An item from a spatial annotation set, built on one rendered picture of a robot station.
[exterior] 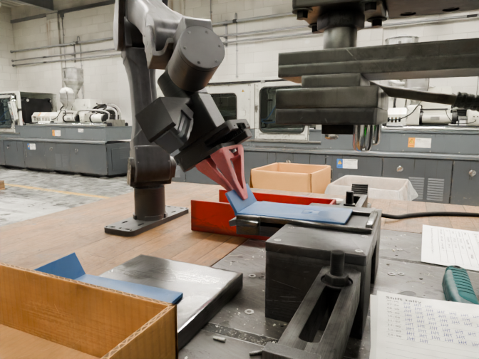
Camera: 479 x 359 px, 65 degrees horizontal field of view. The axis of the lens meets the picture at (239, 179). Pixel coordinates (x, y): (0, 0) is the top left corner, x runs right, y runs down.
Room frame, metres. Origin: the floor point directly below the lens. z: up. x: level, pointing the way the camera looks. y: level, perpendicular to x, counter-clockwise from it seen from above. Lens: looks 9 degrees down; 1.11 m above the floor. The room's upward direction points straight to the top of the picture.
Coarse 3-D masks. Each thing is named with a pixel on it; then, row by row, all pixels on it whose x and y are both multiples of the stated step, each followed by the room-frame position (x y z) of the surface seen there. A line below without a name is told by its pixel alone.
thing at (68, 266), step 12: (48, 264) 0.40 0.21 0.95; (60, 264) 0.41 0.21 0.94; (72, 264) 0.42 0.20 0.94; (72, 276) 0.41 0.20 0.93; (84, 276) 0.42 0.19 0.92; (96, 276) 0.42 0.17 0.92; (120, 288) 0.39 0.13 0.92; (132, 288) 0.39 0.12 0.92; (144, 288) 0.39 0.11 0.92; (156, 288) 0.39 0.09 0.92; (168, 300) 0.36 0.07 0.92
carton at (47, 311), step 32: (0, 288) 0.35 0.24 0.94; (32, 288) 0.33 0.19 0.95; (64, 288) 0.31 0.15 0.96; (96, 288) 0.29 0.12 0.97; (0, 320) 0.35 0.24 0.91; (32, 320) 0.33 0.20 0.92; (64, 320) 0.31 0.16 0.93; (96, 320) 0.30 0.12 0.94; (128, 320) 0.28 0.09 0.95; (160, 320) 0.25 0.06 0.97; (0, 352) 0.30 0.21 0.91; (32, 352) 0.30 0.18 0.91; (64, 352) 0.30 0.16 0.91; (96, 352) 0.30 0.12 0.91; (128, 352) 0.22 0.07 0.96; (160, 352) 0.25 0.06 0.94
